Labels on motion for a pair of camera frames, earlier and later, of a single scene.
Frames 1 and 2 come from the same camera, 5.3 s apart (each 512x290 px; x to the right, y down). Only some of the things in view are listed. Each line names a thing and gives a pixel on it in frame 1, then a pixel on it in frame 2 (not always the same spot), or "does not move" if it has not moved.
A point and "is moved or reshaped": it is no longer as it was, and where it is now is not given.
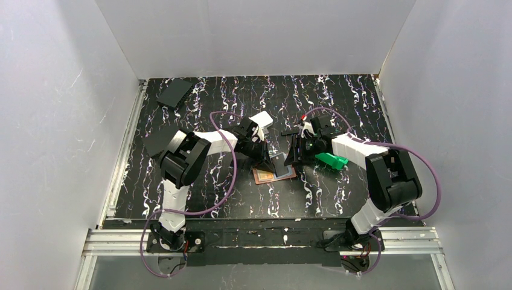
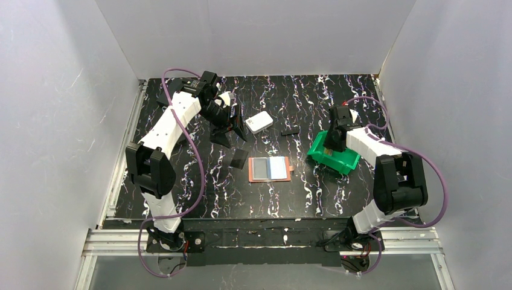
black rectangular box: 174,93 does not move
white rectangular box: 262,119 does not move
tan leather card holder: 261,176 is moved or reshaped
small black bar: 293,130 does not move
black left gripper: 258,150 to 226,120
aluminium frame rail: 101,241 does not move
